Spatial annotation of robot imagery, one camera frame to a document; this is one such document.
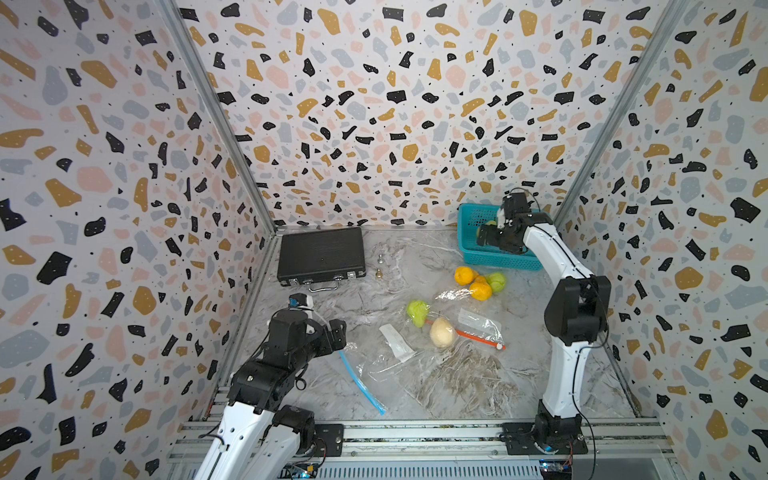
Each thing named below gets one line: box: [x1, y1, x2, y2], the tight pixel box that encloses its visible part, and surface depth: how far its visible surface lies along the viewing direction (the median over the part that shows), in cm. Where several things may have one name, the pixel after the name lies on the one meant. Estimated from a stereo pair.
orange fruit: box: [470, 275, 493, 301], surface depth 100 cm
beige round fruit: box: [430, 316, 455, 348], surface depth 89 cm
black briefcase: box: [277, 227, 367, 293], surface depth 105 cm
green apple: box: [406, 300, 429, 328], surface depth 94 cm
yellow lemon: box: [454, 266, 479, 286], surface depth 104 cm
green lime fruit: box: [487, 272, 506, 292], surface depth 101 cm
